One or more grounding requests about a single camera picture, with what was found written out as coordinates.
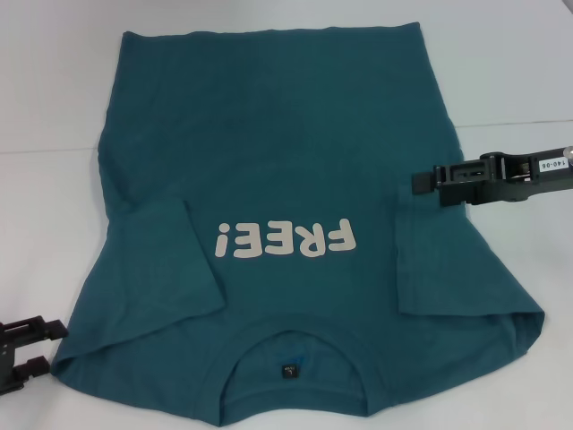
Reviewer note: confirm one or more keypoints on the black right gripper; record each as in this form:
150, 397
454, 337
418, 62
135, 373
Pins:
528, 181

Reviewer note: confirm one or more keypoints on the teal t-shirt with FREE print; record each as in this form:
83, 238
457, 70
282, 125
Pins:
291, 134

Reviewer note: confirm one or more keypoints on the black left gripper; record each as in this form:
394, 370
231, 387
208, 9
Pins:
8, 363

